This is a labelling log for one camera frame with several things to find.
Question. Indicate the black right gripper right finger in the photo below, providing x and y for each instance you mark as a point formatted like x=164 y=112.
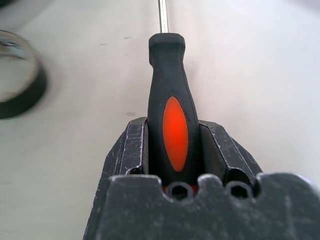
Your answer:
x=225 y=155

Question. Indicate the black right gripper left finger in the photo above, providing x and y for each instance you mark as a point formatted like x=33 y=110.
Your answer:
x=135 y=150

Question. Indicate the black screwdriver orange oval inlay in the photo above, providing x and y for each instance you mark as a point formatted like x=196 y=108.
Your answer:
x=175 y=100

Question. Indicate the black electrical tape roll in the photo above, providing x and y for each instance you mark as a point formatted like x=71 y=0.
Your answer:
x=37 y=96

